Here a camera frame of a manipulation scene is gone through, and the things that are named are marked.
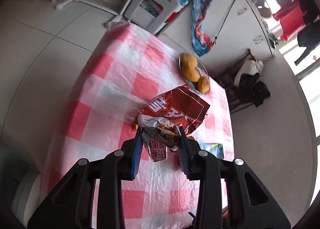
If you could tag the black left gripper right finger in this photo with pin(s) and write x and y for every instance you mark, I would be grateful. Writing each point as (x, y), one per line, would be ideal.
(185, 153)

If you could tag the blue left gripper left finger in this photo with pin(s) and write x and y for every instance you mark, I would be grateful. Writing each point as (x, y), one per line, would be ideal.
(136, 151)

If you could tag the blue milk carton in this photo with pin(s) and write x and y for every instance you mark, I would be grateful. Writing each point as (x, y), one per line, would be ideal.
(214, 148)

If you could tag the red snack wrapper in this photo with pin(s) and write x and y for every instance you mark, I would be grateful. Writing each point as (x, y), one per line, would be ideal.
(162, 118)

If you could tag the right yellow mango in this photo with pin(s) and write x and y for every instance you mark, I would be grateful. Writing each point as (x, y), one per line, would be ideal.
(203, 85)

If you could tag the yellow mango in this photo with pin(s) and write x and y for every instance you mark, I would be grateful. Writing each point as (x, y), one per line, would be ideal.
(188, 59)
(203, 85)
(190, 73)

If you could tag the pink checkered tablecloth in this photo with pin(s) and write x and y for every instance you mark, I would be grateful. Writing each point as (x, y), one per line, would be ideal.
(89, 168)

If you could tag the dark wicker fruit basket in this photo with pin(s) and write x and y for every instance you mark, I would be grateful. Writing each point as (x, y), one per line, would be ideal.
(202, 71)

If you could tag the wooden folding stool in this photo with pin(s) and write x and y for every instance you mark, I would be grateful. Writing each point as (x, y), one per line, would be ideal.
(226, 78)

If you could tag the left yellow mango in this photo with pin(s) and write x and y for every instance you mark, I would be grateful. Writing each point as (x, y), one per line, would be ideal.
(190, 73)

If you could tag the black folded chair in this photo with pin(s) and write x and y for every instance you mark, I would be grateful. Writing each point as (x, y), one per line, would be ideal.
(250, 91)

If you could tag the rear yellow mango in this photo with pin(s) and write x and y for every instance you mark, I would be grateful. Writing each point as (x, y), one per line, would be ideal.
(188, 59)

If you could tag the colourful hanging bag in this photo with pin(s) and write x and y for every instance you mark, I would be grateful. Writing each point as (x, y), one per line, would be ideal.
(200, 41)

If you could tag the white plastic stool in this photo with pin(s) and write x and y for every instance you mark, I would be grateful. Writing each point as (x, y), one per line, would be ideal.
(152, 15)

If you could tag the red hanging garment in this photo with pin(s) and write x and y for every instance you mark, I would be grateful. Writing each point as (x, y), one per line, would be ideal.
(291, 19)

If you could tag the black hanging garment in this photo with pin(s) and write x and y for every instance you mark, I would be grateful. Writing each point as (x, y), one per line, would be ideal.
(309, 36)

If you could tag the white wall cabinet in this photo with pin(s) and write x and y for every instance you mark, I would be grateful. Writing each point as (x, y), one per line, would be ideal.
(235, 26)

